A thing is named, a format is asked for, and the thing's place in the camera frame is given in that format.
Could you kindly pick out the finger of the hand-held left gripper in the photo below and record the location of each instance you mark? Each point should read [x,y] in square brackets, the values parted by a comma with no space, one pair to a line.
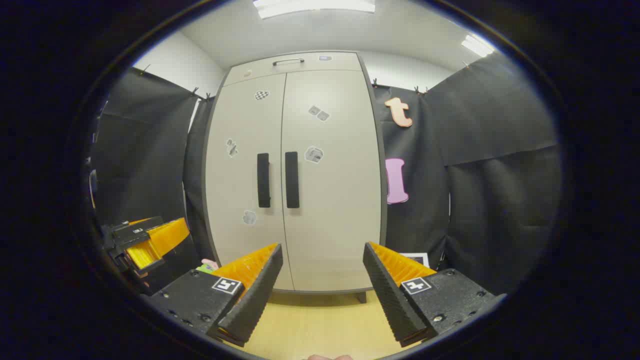
[170,235]
[141,256]

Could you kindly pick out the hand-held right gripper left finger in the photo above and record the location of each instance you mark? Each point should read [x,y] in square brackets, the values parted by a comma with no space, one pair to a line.
[255,300]

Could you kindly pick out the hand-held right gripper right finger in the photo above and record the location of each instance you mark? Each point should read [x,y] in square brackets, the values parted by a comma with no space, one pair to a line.
[390,300]

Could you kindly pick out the beige double-door shoe cabinet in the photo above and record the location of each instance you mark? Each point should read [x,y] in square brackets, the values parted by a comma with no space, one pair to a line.
[361,297]

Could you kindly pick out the beige cabinet door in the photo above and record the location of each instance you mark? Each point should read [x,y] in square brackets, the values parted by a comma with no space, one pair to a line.
[225,200]
[340,225]

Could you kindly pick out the beige cabinet drawer front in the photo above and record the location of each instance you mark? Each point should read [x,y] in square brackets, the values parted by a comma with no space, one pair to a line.
[340,62]

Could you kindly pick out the small green pink toy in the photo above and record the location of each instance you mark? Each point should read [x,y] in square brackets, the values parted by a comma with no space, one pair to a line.
[207,266]

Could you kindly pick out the white printed photo card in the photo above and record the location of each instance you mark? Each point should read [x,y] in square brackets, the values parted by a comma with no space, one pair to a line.
[419,259]

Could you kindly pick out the black backdrop cloth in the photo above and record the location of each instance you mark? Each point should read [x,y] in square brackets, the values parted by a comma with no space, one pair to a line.
[500,200]
[140,150]

